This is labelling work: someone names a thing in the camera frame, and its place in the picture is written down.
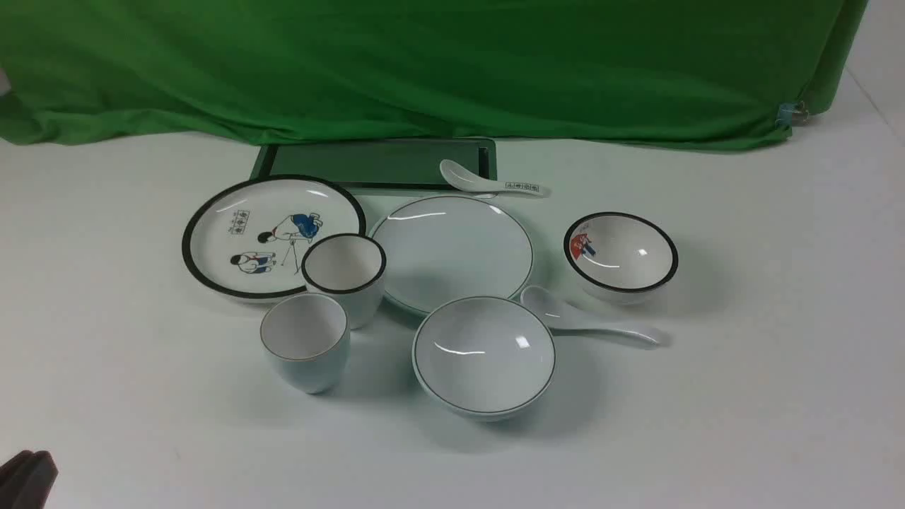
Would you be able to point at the black-rimmed illustrated plate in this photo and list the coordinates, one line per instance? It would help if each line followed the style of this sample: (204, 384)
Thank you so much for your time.
(248, 242)

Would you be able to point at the green backdrop cloth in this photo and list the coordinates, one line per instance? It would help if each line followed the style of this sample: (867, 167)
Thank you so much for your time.
(710, 75)

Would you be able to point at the pale green plain cup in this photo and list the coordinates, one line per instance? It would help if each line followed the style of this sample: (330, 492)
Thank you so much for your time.
(308, 341)

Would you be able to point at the pale green plain plate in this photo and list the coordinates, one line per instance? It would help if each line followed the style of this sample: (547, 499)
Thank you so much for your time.
(449, 247)

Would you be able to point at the black-rimmed illustrated bowl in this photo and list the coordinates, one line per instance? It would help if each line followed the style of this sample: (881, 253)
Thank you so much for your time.
(619, 258)

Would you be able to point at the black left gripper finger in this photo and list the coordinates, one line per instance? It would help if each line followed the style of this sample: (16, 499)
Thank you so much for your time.
(27, 478)

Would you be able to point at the plain white ceramic spoon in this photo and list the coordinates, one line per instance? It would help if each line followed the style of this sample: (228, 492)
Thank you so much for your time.
(565, 318)

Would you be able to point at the pale green plain bowl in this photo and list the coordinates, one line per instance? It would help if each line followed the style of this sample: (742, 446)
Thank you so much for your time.
(484, 358)

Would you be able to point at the dark green rectangular tray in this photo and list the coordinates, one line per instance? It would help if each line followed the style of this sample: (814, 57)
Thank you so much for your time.
(383, 165)

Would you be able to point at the black-rimmed white cup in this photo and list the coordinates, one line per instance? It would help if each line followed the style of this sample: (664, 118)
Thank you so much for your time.
(350, 268)

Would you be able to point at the white spoon with characters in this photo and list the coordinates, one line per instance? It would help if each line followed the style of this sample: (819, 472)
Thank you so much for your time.
(465, 180)

